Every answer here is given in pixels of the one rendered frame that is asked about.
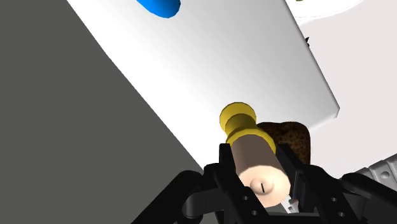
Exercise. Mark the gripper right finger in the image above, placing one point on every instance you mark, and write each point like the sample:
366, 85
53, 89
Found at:
328, 195

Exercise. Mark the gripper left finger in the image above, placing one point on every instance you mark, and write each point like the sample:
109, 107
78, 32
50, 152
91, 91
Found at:
214, 189

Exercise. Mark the brown cylinder with yellow knob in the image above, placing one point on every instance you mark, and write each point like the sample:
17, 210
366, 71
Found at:
257, 155

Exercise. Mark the grey ribbed object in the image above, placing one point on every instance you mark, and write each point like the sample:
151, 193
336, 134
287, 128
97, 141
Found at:
377, 173

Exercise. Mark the brown speckled bread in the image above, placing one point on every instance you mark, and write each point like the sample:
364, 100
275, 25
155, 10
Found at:
294, 136

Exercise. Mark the white round object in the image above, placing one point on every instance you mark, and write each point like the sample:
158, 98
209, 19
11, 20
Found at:
322, 9

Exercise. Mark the blue rounded object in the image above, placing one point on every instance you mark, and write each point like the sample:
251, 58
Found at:
162, 7

